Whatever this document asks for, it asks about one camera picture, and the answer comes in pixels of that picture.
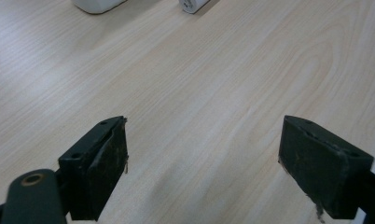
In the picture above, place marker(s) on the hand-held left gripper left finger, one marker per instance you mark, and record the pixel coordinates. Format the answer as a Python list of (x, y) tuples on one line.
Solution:
[(95, 168)]

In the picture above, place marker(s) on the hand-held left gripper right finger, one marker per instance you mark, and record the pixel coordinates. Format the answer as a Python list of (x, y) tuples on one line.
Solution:
[(325, 168)]

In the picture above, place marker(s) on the white plastic container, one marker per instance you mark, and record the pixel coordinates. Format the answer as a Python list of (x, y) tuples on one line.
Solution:
[(97, 5)]

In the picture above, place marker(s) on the white power adapter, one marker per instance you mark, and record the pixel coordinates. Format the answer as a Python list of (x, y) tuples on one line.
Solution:
[(192, 5)]

